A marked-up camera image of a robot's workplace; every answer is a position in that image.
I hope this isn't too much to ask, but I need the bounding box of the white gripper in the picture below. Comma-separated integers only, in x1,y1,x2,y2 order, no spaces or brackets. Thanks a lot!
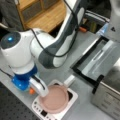
29,75,48,97

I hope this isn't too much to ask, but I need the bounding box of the pink plate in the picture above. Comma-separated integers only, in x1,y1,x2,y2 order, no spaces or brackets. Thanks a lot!
39,85,69,113

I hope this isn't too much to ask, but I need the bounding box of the orange toy carrot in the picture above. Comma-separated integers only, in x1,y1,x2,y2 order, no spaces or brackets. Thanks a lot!
29,88,35,94

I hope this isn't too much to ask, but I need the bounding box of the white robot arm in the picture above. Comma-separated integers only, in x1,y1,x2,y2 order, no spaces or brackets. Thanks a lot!
0,0,87,97

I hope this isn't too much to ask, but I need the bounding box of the silver toaster oven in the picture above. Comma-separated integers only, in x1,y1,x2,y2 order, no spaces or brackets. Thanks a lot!
71,24,120,120

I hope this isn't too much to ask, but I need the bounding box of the wooden shelf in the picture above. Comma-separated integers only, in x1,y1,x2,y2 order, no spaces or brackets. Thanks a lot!
16,0,66,33

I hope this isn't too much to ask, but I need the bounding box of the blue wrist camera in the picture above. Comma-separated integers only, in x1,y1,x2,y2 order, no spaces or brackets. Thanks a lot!
12,76,30,91

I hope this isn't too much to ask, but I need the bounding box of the oven door with handle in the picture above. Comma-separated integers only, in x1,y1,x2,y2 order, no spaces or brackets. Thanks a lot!
69,35,116,83

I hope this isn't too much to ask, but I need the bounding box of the black cable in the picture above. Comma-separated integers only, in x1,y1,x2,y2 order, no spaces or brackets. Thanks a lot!
29,0,79,58

